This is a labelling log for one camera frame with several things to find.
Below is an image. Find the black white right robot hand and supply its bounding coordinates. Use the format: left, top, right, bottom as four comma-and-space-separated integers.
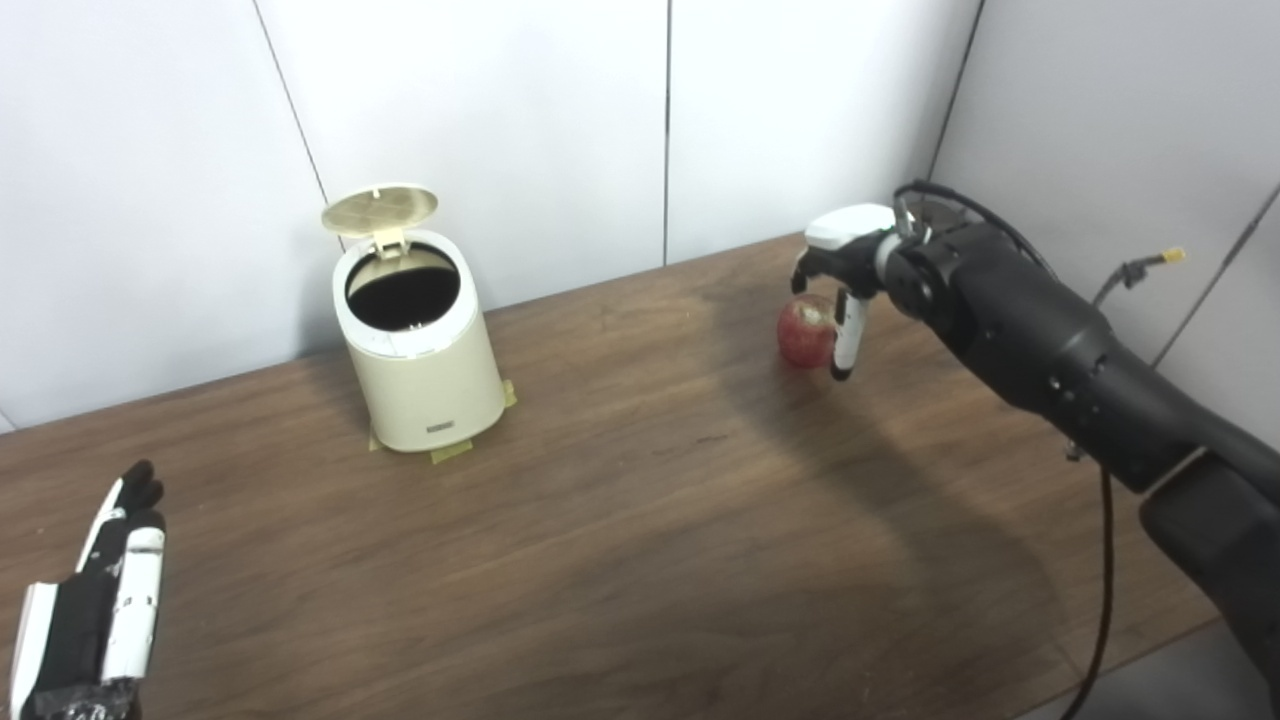
790, 203, 898, 382

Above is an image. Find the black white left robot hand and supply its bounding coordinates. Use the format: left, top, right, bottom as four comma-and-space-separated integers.
8, 460, 167, 720

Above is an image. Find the red apple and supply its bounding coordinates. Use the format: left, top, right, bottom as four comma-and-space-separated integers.
777, 293, 839, 370

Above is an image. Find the cream-colored round bin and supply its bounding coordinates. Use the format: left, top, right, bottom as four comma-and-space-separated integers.
333, 230, 507, 453

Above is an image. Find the beige round bin lid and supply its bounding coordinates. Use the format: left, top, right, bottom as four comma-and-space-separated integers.
321, 183, 440, 261

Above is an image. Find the thin cable with yellow plug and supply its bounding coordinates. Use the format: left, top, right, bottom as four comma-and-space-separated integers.
1090, 247, 1188, 309

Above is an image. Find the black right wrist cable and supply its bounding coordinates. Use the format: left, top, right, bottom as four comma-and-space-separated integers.
893, 178, 1116, 720

